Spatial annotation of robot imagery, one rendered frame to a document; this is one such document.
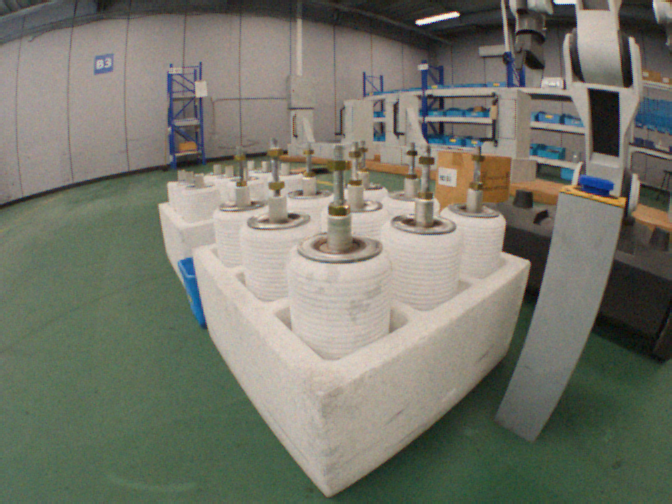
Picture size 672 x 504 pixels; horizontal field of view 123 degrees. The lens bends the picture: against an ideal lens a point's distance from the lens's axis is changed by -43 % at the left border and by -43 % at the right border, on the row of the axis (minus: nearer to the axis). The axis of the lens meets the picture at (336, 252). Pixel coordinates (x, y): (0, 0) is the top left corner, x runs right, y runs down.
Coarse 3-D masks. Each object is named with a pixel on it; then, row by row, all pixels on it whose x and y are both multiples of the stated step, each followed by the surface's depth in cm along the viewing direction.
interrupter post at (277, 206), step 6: (270, 198) 35; (276, 198) 35; (282, 198) 35; (270, 204) 35; (276, 204) 35; (282, 204) 35; (270, 210) 36; (276, 210) 35; (282, 210) 36; (270, 216) 36; (276, 216) 36; (282, 216) 36; (270, 222) 36; (276, 222) 36; (282, 222) 36
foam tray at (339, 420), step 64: (512, 256) 44; (256, 320) 30; (448, 320) 29; (512, 320) 44; (256, 384) 35; (320, 384) 22; (384, 384) 25; (448, 384) 34; (320, 448) 23; (384, 448) 30
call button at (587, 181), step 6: (582, 180) 24; (588, 180) 23; (594, 180) 22; (600, 180) 22; (606, 180) 22; (582, 186) 24; (588, 186) 23; (594, 186) 22; (600, 186) 22; (606, 186) 21; (612, 186) 21; (594, 192) 23; (600, 192) 22; (606, 192) 22
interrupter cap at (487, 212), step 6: (450, 204) 43; (456, 204) 44; (462, 204) 44; (450, 210) 41; (456, 210) 40; (462, 210) 41; (486, 210) 41; (492, 210) 41; (468, 216) 38; (474, 216) 38; (480, 216) 38; (486, 216) 38; (492, 216) 38; (498, 216) 39
